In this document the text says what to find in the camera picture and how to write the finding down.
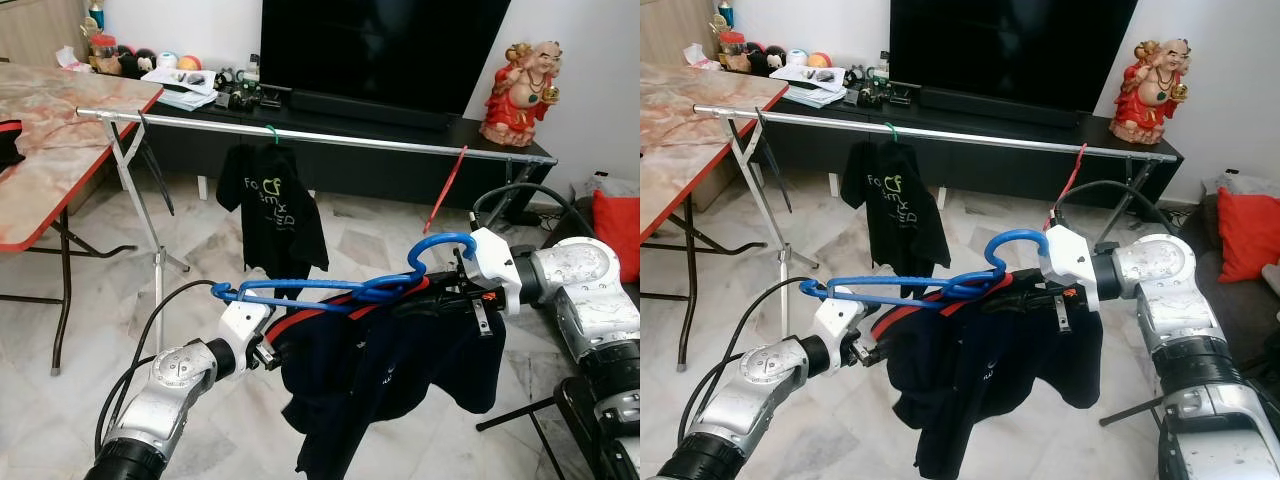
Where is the blue clothes hanger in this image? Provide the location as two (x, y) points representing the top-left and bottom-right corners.
(211, 231), (479, 314)
(799, 229), (1051, 311)

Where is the navy shirt red stripe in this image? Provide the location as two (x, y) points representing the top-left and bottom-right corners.
(265, 277), (509, 479)
(868, 275), (1107, 480)

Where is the black shirt red collar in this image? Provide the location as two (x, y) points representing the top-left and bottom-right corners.
(0, 120), (26, 173)

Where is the red clothes hanger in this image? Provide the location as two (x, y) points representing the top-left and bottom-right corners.
(1043, 143), (1089, 233)
(423, 145), (469, 236)

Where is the black clothes hanger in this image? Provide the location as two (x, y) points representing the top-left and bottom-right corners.
(138, 113), (177, 217)
(755, 110), (796, 214)

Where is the black stand leg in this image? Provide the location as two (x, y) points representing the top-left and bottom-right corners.
(1098, 395), (1166, 428)
(476, 393), (571, 480)

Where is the black shirt green print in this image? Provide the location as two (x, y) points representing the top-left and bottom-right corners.
(840, 140), (953, 276)
(216, 143), (330, 281)

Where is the black television console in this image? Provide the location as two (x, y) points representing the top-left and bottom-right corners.
(140, 95), (559, 216)
(765, 92), (1186, 213)

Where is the silver clothes rack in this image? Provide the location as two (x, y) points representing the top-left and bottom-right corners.
(76, 107), (557, 354)
(692, 104), (1181, 341)

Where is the red pillow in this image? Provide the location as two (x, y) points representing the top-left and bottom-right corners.
(592, 190), (641, 284)
(1215, 187), (1280, 285)

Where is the brown fabric sofa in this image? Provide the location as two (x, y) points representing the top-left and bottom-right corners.
(1180, 195), (1280, 376)

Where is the black soundbar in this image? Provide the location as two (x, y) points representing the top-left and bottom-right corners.
(918, 88), (1081, 128)
(288, 90), (451, 131)

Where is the red laughing buddha figurine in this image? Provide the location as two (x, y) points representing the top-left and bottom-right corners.
(1110, 38), (1193, 147)
(479, 40), (564, 149)

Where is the black television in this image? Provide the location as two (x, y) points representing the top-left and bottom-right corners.
(260, 0), (513, 116)
(888, 0), (1141, 113)

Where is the marble pattern folding table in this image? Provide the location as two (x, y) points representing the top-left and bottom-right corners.
(640, 62), (791, 371)
(0, 62), (164, 376)

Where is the stack of white papers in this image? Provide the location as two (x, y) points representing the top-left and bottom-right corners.
(768, 64), (846, 108)
(140, 67), (219, 111)

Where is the black plush ball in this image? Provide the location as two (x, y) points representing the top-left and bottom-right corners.
(745, 43), (786, 77)
(117, 45), (158, 79)

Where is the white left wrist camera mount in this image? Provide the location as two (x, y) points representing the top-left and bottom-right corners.
(814, 296), (871, 351)
(217, 298), (274, 351)

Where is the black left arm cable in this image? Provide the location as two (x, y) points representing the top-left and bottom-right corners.
(95, 279), (219, 456)
(678, 277), (816, 449)

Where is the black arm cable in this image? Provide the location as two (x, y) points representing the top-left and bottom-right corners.
(95, 279), (219, 456)
(472, 182), (573, 241)
(678, 277), (816, 449)
(1050, 180), (1183, 239)

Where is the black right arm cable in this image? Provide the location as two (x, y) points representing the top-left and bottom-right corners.
(1050, 180), (1183, 239)
(472, 182), (573, 241)

